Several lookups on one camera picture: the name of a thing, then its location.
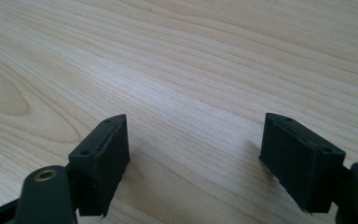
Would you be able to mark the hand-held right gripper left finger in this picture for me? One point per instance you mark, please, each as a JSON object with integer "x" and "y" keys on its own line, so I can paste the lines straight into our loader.
{"x": 101, "y": 168}

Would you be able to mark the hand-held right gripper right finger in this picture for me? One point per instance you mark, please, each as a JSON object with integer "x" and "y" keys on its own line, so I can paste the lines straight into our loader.
{"x": 301, "y": 168}

